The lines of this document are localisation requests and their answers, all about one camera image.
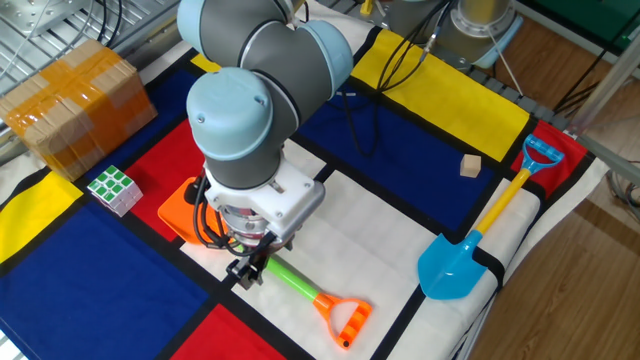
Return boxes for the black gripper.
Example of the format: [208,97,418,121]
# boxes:
[225,233,297,292]

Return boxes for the orange shovel green handle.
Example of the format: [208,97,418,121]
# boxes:
[156,175,374,350]

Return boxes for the white-edged puzzle cube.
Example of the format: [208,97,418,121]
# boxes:
[86,164,145,218]

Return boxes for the colour-block tablecloth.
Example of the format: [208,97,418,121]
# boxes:
[0,0,612,360]

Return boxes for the small wooden cube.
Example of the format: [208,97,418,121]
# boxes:
[459,153,483,179]

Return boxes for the taped cardboard box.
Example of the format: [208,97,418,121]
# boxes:
[0,38,159,183]

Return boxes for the grey metal mounting base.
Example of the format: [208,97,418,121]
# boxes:
[0,0,69,37]

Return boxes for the white wrist bracket silver box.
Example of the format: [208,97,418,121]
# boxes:
[202,158,327,247]

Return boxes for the blue shovel yellow handle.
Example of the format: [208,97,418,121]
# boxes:
[416,133,567,302]

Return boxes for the black table cables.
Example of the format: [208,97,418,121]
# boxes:
[92,0,125,50]

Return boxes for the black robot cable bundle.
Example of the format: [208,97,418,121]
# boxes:
[191,0,454,258]

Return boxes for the aluminium frame post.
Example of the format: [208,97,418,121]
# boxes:
[566,43,640,137]

